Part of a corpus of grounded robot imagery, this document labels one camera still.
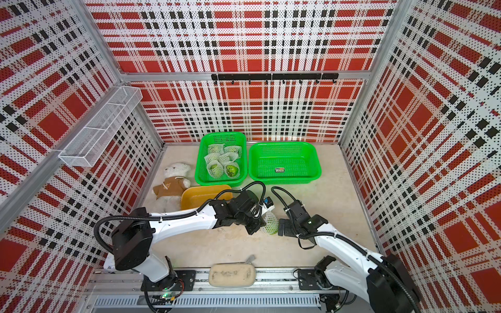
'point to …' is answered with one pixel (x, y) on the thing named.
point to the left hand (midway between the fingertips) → (265, 222)
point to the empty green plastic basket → (222, 158)
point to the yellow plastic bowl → (196, 197)
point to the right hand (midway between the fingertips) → (292, 229)
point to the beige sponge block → (231, 275)
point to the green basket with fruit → (284, 163)
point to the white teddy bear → (169, 193)
